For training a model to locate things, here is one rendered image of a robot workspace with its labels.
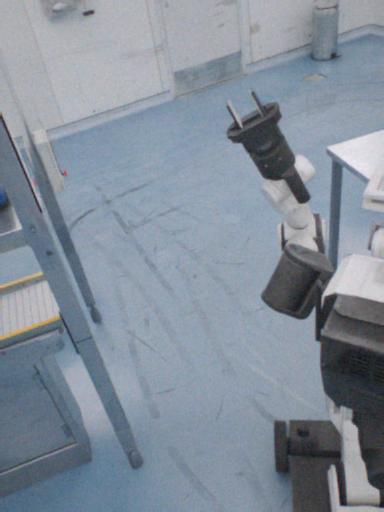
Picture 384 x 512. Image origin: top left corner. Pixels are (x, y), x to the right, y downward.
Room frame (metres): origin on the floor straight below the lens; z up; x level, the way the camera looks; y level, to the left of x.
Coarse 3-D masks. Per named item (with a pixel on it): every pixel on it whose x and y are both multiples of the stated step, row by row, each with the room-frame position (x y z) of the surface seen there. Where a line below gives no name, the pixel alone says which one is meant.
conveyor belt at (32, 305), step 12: (36, 288) 1.40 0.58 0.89; (48, 288) 1.38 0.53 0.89; (0, 300) 1.37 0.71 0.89; (12, 300) 1.35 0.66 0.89; (24, 300) 1.34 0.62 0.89; (36, 300) 1.33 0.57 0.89; (48, 300) 1.31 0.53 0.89; (0, 312) 1.30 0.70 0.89; (12, 312) 1.29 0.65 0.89; (24, 312) 1.28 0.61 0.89; (36, 312) 1.26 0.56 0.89; (48, 312) 1.25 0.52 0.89; (0, 324) 1.24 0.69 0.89; (12, 324) 1.23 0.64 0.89; (24, 324) 1.22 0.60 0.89
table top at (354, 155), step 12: (336, 144) 2.04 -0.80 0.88; (348, 144) 2.02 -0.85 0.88; (360, 144) 2.00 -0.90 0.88; (372, 144) 1.98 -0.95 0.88; (336, 156) 1.95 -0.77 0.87; (348, 156) 1.91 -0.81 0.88; (360, 156) 1.89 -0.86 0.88; (372, 156) 1.87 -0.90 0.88; (348, 168) 1.85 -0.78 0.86; (360, 168) 1.79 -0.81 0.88; (372, 168) 1.77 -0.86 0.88
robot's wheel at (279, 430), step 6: (276, 420) 1.12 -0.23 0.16; (282, 420) 1.11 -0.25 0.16; (276, 426) 1.07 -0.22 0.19; (282, 426) 1.07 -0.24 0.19; (276, 432) 1.04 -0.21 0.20; (282, 432) 1.04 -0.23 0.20; (276, 438) 1.02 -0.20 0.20; (282, 438) 1.01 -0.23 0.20; (276, 444) 1.00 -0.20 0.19; (282, 444) 0.99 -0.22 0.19; (276, 450) 0.98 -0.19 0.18; (282, 450) 0.98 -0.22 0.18; (276, 456) 0.97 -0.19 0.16; (282, 456) 0.96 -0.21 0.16; (276, 462) 0.95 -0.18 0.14; (282, 462) 0.95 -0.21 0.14; (276, 468) 0.95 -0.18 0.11; (282, 468) 0.94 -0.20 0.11
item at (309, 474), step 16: (304, 432) 1.00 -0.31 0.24; (320, 432) 1.01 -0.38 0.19; (336, 432) 1.00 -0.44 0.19; (288, 448) 1.01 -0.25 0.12; (304, 448) 0.96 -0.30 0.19; (320, 448) 0.95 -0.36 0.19; (336, 448) 0.94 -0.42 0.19; (304, 464) 0.91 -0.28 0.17; (320, 464) 0.90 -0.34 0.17; (304, 480) 0.85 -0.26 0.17; (320, 480) 0.84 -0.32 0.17; (304, 496) 0.80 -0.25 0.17; (320, 496) 0.78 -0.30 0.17
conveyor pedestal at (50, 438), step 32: (0, 384) 1.16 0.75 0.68; (32, 384) 1.18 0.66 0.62; (64, 384) 1.31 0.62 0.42; (0, 416) 1.14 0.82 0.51; (32, 416) 1.16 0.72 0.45; (64, 416) 1.18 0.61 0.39; (0, 448) 1.13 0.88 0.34; (32, 448) 1.15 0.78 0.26; (64, 448) 1.17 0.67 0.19; (0, 480) 1.11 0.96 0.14; (32, 480) 1.14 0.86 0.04
